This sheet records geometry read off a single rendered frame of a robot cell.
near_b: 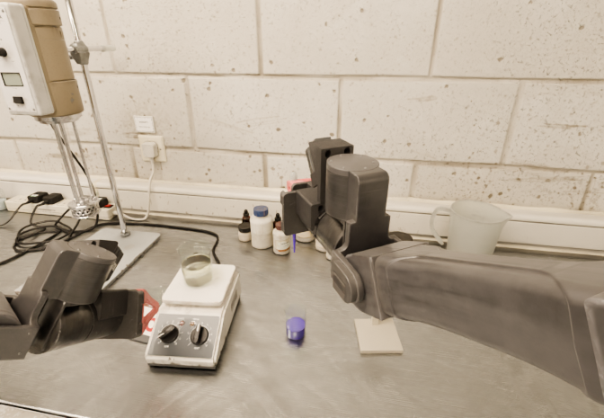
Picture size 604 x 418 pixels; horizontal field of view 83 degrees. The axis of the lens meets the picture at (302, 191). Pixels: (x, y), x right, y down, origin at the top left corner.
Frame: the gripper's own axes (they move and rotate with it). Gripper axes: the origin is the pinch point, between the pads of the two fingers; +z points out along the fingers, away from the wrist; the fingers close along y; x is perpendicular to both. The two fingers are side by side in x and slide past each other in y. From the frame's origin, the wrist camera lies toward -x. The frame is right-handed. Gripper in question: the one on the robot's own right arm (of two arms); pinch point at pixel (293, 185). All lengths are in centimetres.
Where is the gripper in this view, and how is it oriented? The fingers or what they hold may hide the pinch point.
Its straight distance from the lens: 55.6
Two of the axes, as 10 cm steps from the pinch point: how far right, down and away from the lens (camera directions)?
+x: 0.0, 9.1, 4.1
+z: -3.9, -3.8, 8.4
